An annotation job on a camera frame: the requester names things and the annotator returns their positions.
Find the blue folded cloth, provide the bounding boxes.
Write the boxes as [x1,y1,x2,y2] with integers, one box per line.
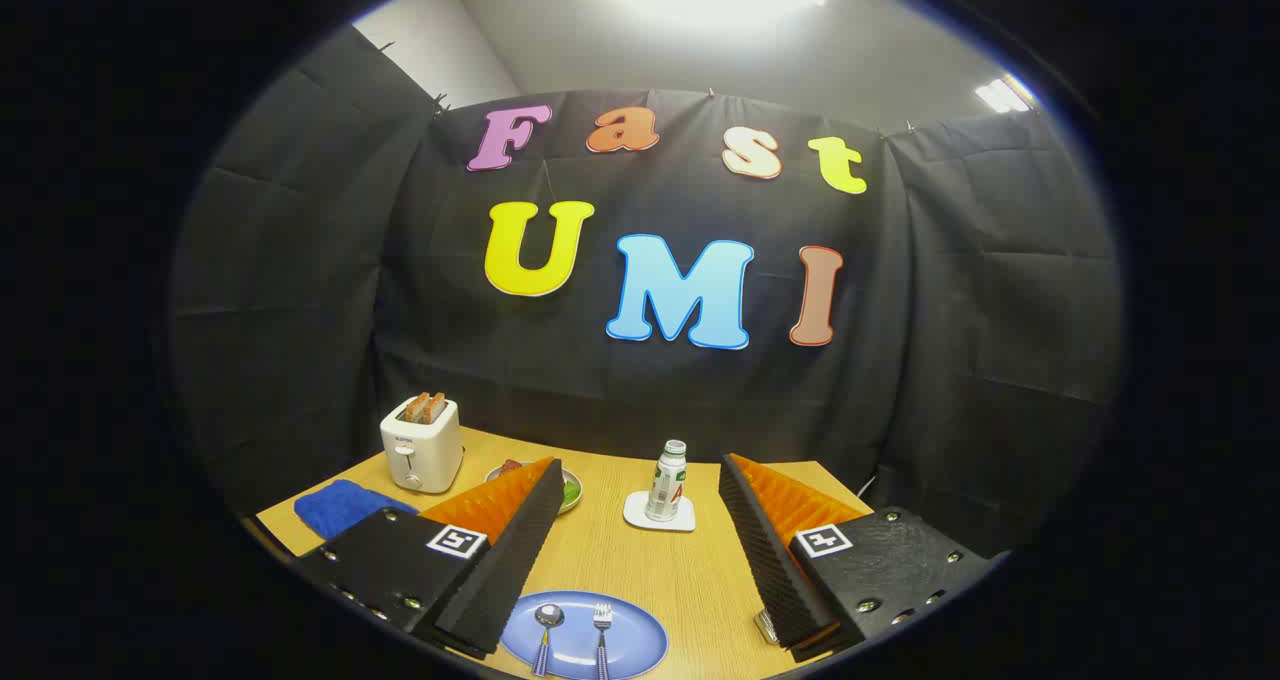
[293,478,421,541]

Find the white toaster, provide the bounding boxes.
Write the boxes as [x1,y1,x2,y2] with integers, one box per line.
[380,396,465,494]

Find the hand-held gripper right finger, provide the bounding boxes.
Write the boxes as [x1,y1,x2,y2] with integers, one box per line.
[718,453,1001,663]

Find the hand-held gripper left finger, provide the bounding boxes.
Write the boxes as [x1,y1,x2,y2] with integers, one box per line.
[296,456,567,661]

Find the blue round plate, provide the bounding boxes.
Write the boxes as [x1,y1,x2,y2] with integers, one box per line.
[499,590,669,680]

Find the white square coaster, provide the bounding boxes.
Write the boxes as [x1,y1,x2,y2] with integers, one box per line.
[623,490,697,533]

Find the small beige food plate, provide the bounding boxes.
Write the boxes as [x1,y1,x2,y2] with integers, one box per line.
[485,460,583,514]

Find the spoon with checkered handle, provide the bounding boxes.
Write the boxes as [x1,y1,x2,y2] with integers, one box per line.
[531,604,566,677]

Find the white drink bottle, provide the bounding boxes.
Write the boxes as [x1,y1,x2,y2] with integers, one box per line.
[645,440,689,523]

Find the small ceiling light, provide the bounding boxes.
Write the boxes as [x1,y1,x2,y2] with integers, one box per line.
[975,74,1037,114]

